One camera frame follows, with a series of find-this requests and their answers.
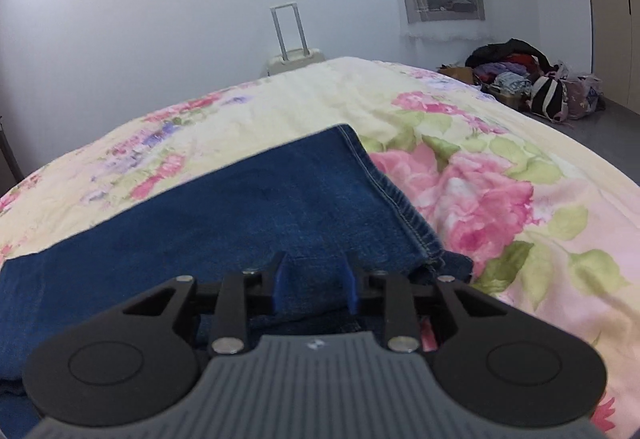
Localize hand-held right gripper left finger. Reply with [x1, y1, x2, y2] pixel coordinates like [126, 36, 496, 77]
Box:
[120, 251, 289, 355]

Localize striped black duffel bag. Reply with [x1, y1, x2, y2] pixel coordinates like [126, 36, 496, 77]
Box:
[528, 73, 569, 121]

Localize beige wardrobe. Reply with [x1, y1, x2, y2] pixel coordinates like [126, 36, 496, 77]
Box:
[587, 0, 640, 116]

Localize cardboard box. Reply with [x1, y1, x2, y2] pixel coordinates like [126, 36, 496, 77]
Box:
[438, 64, 476, 85]

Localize floral quilt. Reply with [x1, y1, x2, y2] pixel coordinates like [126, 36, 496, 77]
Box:
[0, 56, 640, 439]

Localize clear plastic bag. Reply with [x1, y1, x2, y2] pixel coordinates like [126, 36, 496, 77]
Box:
[565, 73, 607, 121]

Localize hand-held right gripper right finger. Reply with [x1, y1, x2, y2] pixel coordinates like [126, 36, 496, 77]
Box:
[345, 253, 506, 354]

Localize pile of clothes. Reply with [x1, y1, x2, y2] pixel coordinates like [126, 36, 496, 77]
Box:
[465, 38, 557, 106]

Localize blue denim pants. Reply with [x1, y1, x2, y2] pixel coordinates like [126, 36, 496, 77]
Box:
[0, 123, 474, 420]

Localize cream suitcase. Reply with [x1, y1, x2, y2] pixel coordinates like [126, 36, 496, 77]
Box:
[265, 4, 329, 79]

